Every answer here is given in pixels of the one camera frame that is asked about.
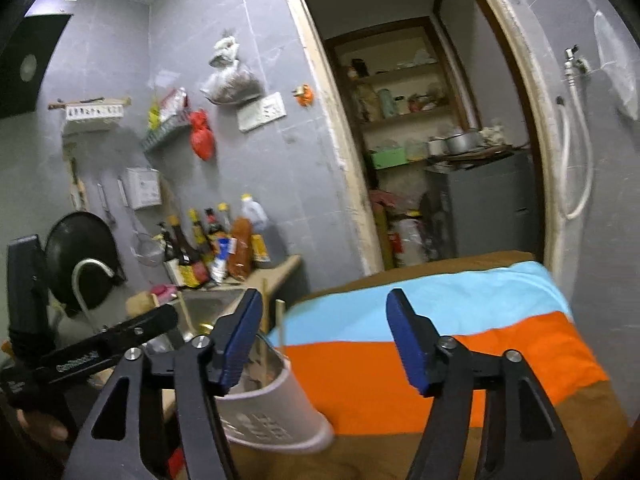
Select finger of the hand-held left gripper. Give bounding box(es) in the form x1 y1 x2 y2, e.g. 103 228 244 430
42 304 180 392

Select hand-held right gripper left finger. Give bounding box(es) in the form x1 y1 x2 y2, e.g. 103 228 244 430
62 287 264 480

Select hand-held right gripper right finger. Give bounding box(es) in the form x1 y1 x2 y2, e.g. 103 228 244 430
386 288 583 480

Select white plastic utensil holder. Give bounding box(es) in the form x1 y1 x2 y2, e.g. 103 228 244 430
212 332 335 455

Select person's left hand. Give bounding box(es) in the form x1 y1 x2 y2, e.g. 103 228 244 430
15 407 71 449

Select wooden chopstick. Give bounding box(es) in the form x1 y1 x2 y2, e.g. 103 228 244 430
276 299 287 356

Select steel sink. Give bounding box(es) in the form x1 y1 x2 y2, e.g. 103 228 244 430
177 285 251 341

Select curved sink faucet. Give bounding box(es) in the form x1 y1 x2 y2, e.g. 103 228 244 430
71 258 117 333

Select blue orange striped cloth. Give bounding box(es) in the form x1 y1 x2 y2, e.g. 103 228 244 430
267 260 608 436

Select black wok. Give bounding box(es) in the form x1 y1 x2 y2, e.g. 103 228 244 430
44 211 126 318

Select blue white tube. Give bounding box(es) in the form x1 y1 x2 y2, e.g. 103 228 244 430
209 237 237 285

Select dark sauce bottle yellow label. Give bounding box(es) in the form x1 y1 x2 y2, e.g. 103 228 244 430
167 215 211 289

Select orange seasoning packet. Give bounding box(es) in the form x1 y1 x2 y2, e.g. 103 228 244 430
227 217 254 282

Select white plastic bag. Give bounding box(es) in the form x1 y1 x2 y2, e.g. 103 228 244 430
392 215 426 267

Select red cap sauce bottle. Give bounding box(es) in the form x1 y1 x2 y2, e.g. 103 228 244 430
204 207 227 241

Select hanging metal ladle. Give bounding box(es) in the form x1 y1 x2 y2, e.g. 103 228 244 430
96 182 117 226

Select brown tablecloth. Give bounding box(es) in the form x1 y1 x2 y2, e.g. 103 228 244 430
230 250 631 480

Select grey cabinet with pots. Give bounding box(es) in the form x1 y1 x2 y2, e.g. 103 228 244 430
425 152 543 261

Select green box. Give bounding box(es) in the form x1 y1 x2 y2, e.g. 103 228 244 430
371 147 408 170

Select red plastic bag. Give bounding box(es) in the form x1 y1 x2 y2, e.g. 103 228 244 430
189 109 217 162

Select metal pot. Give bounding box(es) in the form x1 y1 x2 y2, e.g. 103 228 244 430
444 129 483 155

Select wooden shelf unit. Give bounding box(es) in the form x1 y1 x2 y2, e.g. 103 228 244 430
325 16 481 171

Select red white snack packets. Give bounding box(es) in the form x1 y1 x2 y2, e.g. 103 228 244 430
159 87 191 123

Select clear bag of dried goods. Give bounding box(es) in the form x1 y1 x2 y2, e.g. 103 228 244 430
200 35 264 107

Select clear hanging plastic bag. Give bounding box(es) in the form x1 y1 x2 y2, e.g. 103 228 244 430
593 10 640 121

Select wire mesh strainer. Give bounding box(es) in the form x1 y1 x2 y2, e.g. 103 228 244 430
131 205 166 267

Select white wall box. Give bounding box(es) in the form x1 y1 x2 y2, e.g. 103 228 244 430
125 167 162 210

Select white wall rack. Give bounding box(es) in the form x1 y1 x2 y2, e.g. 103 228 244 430
48 97 132 133

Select metal wall shelf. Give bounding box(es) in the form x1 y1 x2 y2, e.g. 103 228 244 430
141 115 193 153

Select white door frame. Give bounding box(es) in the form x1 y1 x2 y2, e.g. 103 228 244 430
275 0 561 276

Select white wall socket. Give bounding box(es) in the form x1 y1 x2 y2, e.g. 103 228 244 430
236 91 287 133

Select white hose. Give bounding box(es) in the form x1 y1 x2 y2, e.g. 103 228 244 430
556 62 595 220

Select metal wall tap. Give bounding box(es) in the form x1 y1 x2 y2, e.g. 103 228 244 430
562 45 591 78

